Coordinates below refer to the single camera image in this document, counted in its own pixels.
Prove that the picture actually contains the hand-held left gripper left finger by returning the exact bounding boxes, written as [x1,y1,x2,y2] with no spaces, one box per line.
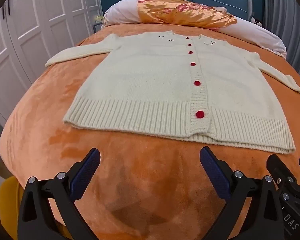
[17,148,101,240]

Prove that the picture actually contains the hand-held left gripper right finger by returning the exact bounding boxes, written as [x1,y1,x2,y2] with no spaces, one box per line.
[200,146,285,240]

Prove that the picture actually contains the cream knit cardigan red buttons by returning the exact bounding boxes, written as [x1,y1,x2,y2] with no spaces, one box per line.
[45,30,300,154]

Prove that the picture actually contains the orange plush blanket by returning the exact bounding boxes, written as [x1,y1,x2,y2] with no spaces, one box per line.
[0,21,300,240]

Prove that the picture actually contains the yellow bed sheet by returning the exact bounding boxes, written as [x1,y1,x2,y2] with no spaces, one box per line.
[0,176,27,240]

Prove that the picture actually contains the grey-blue curtain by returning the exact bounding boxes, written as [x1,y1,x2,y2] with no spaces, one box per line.
[262,0,300,80]

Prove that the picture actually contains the white panelled wardrobe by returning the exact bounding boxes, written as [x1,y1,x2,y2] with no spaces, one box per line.
[0,0,103,122]

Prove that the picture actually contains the white pillow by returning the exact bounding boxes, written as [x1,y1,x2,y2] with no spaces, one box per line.
[102,0,287,60]

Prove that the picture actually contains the orange floral satin pillow cover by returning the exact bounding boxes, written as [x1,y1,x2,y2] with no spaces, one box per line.
[137,0,238,29]

